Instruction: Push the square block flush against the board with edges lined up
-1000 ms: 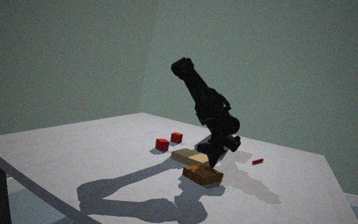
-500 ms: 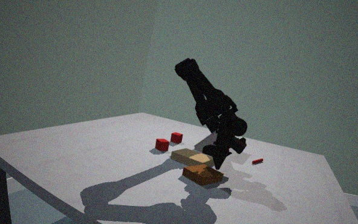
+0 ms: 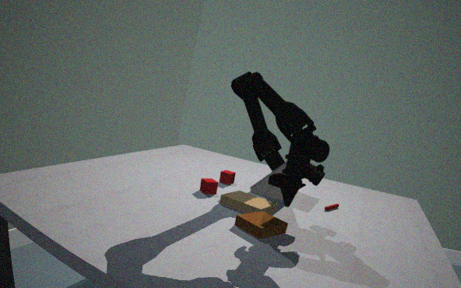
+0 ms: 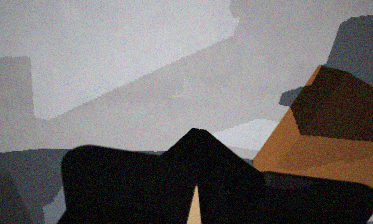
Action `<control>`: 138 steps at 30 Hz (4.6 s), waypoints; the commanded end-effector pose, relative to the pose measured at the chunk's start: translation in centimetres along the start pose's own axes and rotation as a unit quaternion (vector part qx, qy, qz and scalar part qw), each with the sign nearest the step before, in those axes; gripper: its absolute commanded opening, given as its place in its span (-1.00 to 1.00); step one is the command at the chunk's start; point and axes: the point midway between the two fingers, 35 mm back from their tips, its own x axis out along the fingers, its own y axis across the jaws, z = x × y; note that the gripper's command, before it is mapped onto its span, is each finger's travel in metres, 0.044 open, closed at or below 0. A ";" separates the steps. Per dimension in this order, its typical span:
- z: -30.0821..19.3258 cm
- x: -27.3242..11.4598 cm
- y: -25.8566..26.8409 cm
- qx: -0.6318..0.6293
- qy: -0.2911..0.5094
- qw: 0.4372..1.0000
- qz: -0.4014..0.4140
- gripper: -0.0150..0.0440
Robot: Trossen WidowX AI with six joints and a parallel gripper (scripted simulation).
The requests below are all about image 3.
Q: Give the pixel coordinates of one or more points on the brown square block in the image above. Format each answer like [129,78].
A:
[261,224]

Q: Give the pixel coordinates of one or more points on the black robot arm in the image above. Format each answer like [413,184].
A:
[290,119]

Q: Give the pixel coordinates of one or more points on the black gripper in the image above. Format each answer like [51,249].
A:
[289,183]

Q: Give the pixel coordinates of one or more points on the red cube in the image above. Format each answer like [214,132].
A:
[227,177]
[208,186]

